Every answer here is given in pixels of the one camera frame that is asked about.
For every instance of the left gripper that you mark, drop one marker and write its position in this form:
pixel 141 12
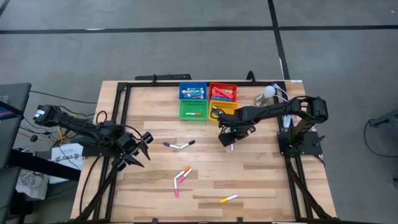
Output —
pixel 130 144

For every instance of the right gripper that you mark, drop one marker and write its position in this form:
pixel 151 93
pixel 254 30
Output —
pixel 236 126

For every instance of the navy thin marker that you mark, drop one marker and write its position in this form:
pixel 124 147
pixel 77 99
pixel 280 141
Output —
pixel 214 110

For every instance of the red thin marker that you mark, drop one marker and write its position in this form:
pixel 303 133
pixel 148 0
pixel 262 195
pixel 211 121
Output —
pixel 215 107

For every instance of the blue highlighter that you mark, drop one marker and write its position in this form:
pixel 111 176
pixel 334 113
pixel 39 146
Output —
pixel 220 99

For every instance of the pink highlighter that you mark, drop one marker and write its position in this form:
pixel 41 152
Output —
pixel 217 89
pixel 225 94

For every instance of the yellow highlighter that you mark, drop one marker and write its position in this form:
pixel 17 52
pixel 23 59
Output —
pixel 229 91

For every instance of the orange highlighter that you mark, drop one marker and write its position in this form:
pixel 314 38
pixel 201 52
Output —
pixel 213 93

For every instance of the orange thin marker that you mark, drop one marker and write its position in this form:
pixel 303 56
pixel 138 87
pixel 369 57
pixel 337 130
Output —
pixel 183 171

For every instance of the pink thin marker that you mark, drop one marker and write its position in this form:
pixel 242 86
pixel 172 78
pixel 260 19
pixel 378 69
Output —
pixel 176 188

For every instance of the black thin marker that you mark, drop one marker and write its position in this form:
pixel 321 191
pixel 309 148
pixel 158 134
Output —
pixel 187 144

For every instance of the teal Expo marker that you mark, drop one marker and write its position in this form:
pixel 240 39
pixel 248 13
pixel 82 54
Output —
pixel 199 93

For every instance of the red Expo marker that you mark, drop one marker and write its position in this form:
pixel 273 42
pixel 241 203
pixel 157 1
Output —
pixel 192 97

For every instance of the blue Expo marker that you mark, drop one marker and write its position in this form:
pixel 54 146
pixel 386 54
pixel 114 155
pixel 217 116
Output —
pixel 190 95

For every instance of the dark green Expo marker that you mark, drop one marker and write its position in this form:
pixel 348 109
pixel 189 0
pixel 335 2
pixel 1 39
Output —
pixel 194 89

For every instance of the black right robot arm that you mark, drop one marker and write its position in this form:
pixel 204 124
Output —
pixel 280 109

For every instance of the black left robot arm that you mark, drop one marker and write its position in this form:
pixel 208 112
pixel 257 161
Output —
pixel 77 124

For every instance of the yellow plastic basket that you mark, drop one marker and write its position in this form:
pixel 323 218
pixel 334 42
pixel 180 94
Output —
pixel 230 104

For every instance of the red plastic basket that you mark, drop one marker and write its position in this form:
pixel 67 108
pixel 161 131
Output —
pixel 222 84

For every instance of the green plastic basket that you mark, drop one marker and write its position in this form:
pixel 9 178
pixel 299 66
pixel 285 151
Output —
pixel 192 105

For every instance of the white bulb lamp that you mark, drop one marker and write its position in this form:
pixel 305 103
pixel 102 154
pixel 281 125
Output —
pixel 269 91

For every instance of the blue plastic basket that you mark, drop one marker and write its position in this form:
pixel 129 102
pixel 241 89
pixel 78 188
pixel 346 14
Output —
pixel 192 85

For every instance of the white paper sheet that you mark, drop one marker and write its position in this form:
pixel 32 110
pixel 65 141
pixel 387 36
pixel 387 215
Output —
pixel 66 158

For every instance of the black power strip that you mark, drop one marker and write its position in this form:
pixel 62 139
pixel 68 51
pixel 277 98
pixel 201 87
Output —
pixel 163 76

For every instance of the black beam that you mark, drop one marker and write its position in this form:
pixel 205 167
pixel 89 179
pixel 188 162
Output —
pixel 46 165

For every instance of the white patterned bag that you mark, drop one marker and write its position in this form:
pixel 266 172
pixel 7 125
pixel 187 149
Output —
pixel 32 183

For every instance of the grey desk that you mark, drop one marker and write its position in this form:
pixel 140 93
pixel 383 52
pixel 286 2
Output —
pixel 12 124

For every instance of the black frame clamp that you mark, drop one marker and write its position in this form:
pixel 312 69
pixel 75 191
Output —
pixel 251 76
pixel 154 77
pixel 239 220
pixel 153 221

